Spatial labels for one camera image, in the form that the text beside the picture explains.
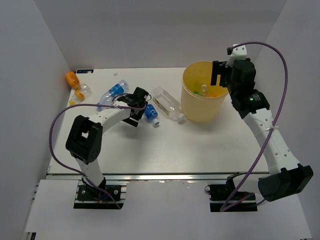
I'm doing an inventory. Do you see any clear juice bottle apple label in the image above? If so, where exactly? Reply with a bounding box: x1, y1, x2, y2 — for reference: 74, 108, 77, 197
151, 86, 185, 122

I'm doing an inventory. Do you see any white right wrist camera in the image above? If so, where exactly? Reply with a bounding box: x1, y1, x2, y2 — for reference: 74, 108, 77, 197
225, 44, 247, 68

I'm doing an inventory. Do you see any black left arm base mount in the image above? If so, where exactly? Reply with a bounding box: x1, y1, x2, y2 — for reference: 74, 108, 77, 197
73, 181, 127, 210

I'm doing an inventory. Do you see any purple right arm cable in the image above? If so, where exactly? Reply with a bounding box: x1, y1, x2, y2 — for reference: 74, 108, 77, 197
220, 41, 289, 212

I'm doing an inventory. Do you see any clear unlabeled plastic bottle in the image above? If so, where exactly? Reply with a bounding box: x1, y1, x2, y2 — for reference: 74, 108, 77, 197
200, 84, 209, 98

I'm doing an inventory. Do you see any yellow plastic bin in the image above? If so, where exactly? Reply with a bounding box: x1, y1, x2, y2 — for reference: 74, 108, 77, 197
180, 61, 228, 123

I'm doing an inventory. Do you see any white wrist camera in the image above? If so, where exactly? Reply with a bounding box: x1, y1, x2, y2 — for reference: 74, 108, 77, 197
225, 44, 247, 68
115, 95, 136, 107

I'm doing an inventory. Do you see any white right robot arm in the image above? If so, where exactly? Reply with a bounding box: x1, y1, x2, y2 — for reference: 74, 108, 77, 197
210, 58, 314, 202

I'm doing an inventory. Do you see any clear bottle blue cap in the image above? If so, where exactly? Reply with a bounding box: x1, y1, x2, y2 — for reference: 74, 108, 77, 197
97, 80, 129, 111

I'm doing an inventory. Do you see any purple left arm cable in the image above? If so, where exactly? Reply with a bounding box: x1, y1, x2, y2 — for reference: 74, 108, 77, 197
49, 93, 151, 210

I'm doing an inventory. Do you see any blue table sticker left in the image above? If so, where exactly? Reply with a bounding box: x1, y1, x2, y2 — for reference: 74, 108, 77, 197
76, 69, 94, 74

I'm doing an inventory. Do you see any small clear bottle orange label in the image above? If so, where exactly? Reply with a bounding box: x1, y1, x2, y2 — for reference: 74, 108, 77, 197
69, 83, 92, 105

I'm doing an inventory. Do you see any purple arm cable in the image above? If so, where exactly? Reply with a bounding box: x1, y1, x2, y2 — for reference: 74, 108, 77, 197
220, 41, 289, 212
49, 93, 151, 210

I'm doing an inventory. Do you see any clear bottle blue square label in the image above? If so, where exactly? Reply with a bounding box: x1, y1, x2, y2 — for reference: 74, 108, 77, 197
144, 104, 160, 127

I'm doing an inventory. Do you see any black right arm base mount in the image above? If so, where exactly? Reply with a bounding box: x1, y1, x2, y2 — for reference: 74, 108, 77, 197
204, 173, 258, 213

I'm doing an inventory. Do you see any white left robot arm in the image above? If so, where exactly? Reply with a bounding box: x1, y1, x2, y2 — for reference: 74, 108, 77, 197
65, 87, 150, 200

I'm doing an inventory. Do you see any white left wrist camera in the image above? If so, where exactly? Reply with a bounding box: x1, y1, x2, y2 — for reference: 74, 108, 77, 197
115, 95, 136, 107

